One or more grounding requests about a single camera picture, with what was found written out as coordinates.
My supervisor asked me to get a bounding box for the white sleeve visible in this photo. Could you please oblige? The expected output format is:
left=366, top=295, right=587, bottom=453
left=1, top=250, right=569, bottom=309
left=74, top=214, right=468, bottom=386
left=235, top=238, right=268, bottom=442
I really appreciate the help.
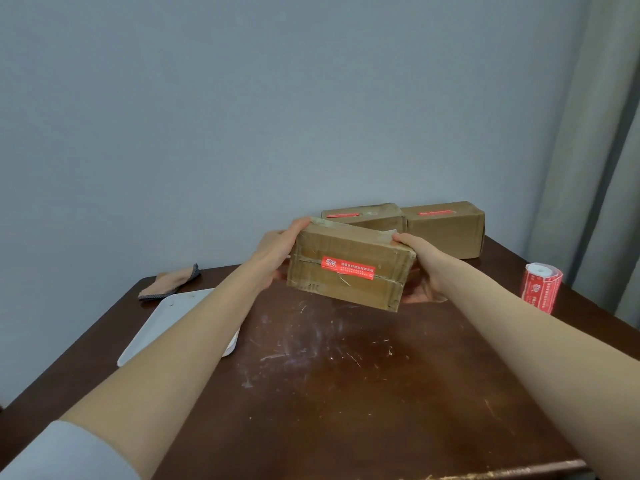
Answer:
left=0, top=420, right=143, bottom=480

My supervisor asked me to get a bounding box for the person's left forearm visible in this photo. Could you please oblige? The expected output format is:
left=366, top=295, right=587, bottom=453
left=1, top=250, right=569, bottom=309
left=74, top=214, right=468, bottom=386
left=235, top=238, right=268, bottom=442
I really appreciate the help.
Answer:
left=59, top=255, right=268, bottom=463

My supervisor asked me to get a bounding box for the person's right forearm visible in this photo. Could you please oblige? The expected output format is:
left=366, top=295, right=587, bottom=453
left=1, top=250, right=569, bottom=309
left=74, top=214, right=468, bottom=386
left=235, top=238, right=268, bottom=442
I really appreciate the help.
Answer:
left=434, top=257, right=640, bottom=480

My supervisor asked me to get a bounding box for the white tray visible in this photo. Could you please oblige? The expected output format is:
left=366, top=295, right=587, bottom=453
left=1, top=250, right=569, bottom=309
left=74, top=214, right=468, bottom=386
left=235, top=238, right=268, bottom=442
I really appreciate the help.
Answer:
left=117, top=288, right=241, bottom=368

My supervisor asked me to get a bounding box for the brown folded cloth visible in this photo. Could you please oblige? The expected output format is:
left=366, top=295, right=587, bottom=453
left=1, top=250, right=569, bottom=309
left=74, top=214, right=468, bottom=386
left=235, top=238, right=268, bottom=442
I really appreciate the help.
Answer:
left=138, top=264, right=201, bottom=301

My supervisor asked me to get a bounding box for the person's left hand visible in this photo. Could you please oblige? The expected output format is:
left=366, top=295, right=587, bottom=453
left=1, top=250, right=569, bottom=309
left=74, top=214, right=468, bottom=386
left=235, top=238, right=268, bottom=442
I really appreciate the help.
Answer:
left=248, top=217, right=312, bottom=283

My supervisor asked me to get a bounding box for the person's right hand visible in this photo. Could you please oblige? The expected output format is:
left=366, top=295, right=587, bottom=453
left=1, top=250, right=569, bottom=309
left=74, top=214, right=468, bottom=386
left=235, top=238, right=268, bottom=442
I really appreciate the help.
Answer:
left=391, top=232, right=449, bottom=305

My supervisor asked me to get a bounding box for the grey curtain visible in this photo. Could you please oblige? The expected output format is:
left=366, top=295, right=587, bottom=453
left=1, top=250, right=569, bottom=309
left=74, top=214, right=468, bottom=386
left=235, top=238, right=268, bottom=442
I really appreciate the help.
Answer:
left=521, top=0, right=640, bottom=329

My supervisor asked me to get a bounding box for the taped cardboard box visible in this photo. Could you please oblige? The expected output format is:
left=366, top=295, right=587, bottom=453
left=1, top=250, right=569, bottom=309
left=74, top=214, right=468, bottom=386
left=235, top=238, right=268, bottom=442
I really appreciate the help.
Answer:
left=286, top=217, right=417, bottom=313

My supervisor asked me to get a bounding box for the roll of red labels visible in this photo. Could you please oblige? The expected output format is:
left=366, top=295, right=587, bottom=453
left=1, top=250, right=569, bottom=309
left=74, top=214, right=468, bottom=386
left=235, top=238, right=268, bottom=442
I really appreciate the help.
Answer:
left=520, top=263, right=564, bottom=315

